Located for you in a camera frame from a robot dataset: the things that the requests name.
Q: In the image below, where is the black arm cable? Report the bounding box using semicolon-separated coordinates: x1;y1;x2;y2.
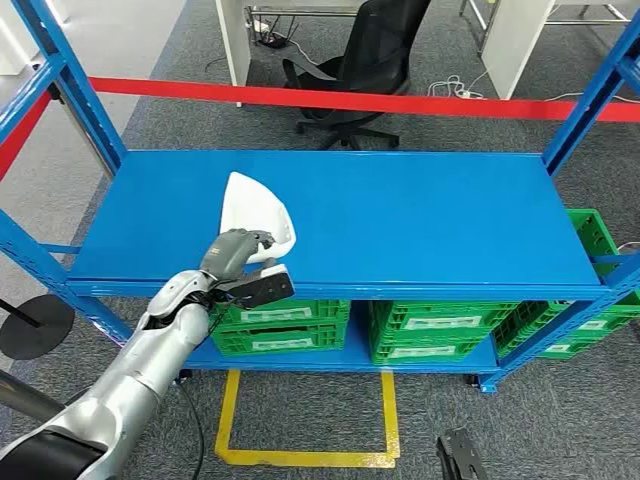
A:
177;380;206;480

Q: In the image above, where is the black perforated bracket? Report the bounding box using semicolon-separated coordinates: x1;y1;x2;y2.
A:
435;427;490;480

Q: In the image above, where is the black office chair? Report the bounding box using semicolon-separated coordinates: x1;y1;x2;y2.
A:
282;0;432;152

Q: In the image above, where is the black round stanchion base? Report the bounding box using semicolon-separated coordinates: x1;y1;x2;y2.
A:
0;294;76;362

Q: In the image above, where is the yellow floor tape outline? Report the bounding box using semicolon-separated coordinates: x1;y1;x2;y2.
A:
214;369;401;470

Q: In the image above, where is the red barrier belt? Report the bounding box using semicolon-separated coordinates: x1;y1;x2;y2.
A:
88;76;640;125
0;89;54;181

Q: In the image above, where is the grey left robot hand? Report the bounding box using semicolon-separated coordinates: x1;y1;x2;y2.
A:
198;227;278;281

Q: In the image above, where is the blue steel shelf rack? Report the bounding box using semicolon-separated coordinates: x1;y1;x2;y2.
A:
0;0;640;397

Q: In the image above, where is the black wifi router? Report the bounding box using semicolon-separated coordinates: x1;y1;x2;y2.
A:
254;16;301;51

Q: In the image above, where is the white extension cord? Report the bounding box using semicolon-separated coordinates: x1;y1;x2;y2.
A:
426;69;490;102

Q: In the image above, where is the white curved plastic part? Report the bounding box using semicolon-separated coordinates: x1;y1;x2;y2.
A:
220;170;297;265

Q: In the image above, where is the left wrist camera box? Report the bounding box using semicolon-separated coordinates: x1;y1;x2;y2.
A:
216;263;297;311

